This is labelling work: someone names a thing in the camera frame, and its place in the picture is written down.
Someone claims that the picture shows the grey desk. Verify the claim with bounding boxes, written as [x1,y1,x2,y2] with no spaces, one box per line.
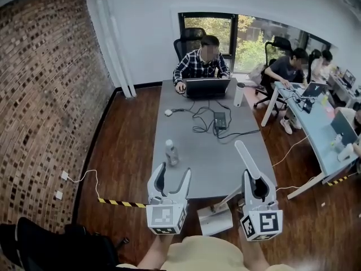
[152,77,279,200]

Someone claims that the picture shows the white desk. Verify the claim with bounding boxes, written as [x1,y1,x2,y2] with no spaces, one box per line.
[327,73,361,108]

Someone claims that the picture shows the laptop with light logo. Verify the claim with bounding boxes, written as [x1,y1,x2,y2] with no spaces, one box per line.
[301,81,328,98]

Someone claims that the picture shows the light blue desk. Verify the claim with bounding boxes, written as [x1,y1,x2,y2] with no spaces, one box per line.
[261,80,361,200]

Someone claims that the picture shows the laptop with lit screen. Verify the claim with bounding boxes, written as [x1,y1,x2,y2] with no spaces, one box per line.
[342,69,356,86]

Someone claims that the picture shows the white wall cable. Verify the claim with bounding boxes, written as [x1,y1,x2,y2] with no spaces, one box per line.
[67,169,100,200]

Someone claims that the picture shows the white wall pipe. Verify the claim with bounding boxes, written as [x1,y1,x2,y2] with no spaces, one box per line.
[94,0,131,98]
[105,0,138,98]

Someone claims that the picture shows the person's beige shorts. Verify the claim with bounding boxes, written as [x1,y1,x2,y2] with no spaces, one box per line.
[117,234,297,271]

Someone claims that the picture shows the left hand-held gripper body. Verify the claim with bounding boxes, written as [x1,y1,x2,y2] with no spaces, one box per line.
[146,195,189,235]

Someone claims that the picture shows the yellow black floor tape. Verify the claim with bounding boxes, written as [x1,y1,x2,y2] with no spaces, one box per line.
[97,198,147,208]
[328,176,350,186]

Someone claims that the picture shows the white plastic bag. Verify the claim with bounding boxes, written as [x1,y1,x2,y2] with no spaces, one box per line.
[248,63,267,86]

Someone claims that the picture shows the black framed window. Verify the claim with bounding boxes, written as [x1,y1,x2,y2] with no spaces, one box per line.
[178,12,339,76]

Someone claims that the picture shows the person's right forearm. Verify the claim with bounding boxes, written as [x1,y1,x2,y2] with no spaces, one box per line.
[239,237,271,271]

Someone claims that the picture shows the person's left forearm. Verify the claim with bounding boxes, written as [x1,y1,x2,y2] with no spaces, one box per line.
[138,233,173,271]

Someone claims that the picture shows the grey laptop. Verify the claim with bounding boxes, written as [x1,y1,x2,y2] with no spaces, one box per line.
[329,110,359,146]

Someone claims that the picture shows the clear plastic water bottle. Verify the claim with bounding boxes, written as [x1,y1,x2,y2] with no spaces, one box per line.
[165,139,180,167]

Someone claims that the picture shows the black cable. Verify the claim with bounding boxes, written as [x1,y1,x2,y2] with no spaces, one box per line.
[170,99,261,145]

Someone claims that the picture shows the black laptop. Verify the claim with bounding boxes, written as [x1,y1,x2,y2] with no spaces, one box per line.
[184,77,231,100]

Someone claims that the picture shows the white floor cable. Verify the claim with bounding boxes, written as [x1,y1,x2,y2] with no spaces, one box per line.
[272,134,310,168]

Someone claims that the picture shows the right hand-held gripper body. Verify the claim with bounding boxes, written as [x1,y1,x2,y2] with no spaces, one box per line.
[240,201,283,242]

